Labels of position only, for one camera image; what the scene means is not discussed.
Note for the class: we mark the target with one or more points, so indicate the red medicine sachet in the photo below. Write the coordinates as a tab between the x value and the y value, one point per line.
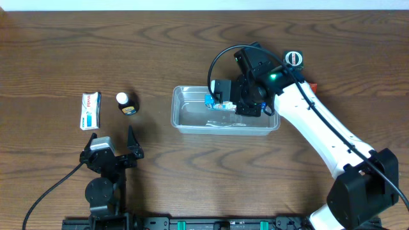
313	87

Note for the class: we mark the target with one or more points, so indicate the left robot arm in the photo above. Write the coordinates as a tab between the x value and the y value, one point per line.
106	194

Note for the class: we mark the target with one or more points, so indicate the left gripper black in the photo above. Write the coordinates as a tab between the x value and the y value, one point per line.
115	160

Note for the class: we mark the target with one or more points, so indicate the clear plastic container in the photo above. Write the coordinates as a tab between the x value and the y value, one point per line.
190	115

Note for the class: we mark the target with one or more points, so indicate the green box round logo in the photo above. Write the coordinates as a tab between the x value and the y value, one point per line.
294	58

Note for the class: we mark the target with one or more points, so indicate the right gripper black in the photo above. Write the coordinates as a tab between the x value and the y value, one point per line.
240	99

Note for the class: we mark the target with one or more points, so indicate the small dark bottle white cap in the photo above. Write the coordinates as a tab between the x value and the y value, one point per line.
126	105

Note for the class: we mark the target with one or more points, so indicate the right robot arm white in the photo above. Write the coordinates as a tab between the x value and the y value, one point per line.
366	181

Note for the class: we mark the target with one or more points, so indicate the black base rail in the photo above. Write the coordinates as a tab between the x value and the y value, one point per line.
164	223

